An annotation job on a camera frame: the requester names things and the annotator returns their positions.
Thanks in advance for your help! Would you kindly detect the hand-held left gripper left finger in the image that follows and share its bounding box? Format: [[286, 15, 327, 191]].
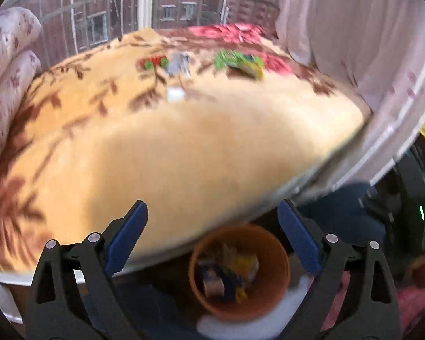
[[26, 200, 149, 340]]

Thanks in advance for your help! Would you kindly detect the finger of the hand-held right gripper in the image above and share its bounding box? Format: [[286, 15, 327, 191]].
[[354, 184, 397, 227]]

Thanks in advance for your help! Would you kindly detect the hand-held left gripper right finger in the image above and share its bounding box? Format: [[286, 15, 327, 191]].
[[277, 199, 401, 340]]

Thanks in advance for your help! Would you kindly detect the yellow printed wrapper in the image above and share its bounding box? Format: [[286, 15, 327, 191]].
[[230, 251, 261, 301]]

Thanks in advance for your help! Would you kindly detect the orange plastic bin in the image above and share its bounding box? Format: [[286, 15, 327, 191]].
[[188, 223, 292, 323]]

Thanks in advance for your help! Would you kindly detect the red green small toy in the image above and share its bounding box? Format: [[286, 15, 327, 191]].
[[138, 55, 169, 71]]

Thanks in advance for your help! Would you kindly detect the green yellow toy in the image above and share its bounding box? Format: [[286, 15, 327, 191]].
[[212, 50, 266, 80]]

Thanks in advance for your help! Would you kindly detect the person's leg in jeans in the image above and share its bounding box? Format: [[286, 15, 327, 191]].
[[297, 182, 390, 245], [118, 281, 201, 340]]

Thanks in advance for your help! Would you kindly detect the yellow floral blanket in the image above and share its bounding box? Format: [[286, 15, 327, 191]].
[[0, 24, 372, 273]]

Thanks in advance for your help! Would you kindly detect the sheer white curtain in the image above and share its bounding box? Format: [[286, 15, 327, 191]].
[[276, 0, 425, 192]]

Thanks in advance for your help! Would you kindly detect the folded floral quilt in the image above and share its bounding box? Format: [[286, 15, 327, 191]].
[[0, 7, 43, 199]]

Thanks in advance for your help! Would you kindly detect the white window frame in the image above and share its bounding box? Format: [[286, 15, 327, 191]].
[[0, 0, 234, 57]]

